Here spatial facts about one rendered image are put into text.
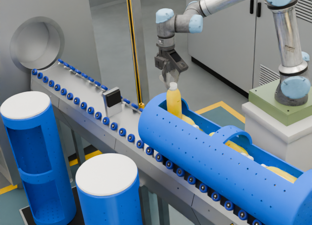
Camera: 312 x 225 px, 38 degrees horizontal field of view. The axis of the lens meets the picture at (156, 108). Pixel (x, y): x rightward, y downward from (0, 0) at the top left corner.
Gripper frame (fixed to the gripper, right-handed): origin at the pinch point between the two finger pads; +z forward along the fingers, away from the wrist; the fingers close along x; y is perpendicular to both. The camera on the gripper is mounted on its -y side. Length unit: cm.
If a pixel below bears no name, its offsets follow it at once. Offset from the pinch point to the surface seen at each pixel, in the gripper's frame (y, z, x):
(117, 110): 51, 38, -1
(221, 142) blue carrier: -35.5, 10.3, 6.2
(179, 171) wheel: -14.5, 35.4, 11.6
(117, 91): 50, 25, -2
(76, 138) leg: 119, 96, -5
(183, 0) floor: 335, 134, -317
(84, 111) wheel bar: 67, 39, 12
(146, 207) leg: 21, 88, 8
